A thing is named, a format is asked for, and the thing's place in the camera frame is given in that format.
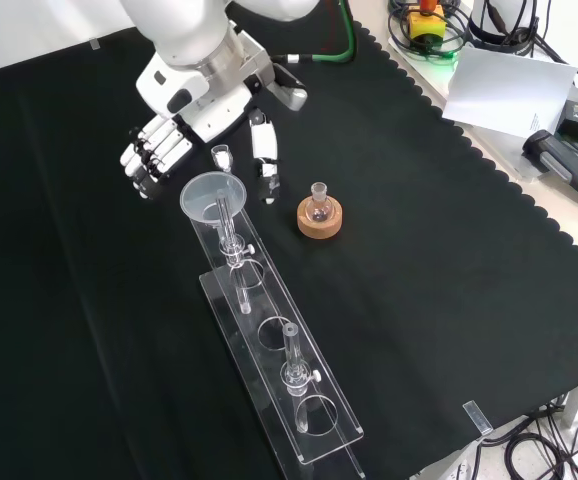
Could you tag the small round-bottom glass flask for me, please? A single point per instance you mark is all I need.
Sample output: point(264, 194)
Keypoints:
point(317, 210)

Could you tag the black handheld device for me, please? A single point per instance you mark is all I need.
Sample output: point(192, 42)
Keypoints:
point(564, 167)

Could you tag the yellow stop button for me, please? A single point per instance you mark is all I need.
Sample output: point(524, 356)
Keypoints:
point(426, 27)

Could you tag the black table cloth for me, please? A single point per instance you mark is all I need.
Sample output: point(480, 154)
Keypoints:
point(419, 250)

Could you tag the clear plastic cloth clip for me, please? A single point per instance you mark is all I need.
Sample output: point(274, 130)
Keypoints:
point(476, 417)

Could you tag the clear plastic funnel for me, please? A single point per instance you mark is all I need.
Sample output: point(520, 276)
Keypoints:
point(199, 200)

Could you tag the pale board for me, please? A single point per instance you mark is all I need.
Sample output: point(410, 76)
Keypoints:
point(509, 90)

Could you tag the white power strip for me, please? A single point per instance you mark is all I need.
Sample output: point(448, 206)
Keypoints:
point(461, 472)

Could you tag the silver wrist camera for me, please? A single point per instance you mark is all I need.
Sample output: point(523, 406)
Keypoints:
point(291, 95)

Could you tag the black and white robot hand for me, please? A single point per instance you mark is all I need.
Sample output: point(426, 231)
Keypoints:
point(209, 110)

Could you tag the clear acrylic funnel stand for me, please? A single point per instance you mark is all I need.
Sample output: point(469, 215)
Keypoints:
point(341, 425)

